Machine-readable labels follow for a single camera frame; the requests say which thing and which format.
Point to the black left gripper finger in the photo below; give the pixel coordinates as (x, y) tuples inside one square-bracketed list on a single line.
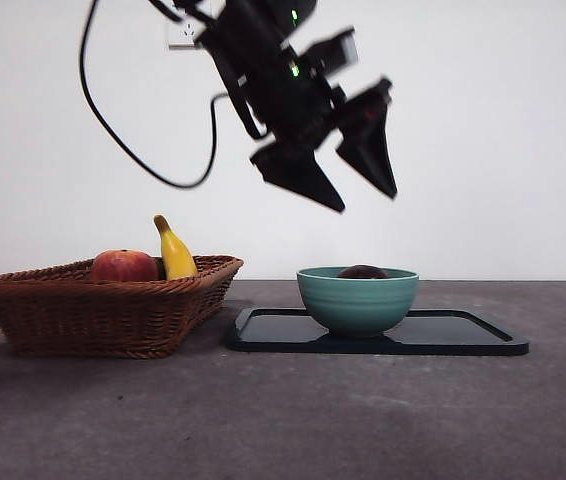
[(298, 175), (370, 145)]

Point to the dark purple plum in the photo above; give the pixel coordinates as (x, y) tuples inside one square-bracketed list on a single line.
[(363, 272)]

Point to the teal ribbed bowl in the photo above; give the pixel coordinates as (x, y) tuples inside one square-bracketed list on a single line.
[(358, 305)]

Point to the yellow banana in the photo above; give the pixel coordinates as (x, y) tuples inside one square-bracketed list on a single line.
[(177, 257)]

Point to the dark rectangular tray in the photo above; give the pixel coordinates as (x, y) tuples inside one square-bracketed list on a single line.
[(273, 345)]

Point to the red orange peach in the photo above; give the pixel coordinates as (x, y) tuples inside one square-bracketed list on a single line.
[(123, 265)]

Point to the brown wicker basket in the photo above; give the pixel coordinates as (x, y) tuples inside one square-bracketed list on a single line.
[(93, 320)]

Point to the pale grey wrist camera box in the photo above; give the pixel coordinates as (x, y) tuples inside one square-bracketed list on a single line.
[(340, 50)]

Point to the white wall power socket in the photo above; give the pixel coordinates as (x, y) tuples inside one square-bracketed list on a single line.
[(180, 37)]

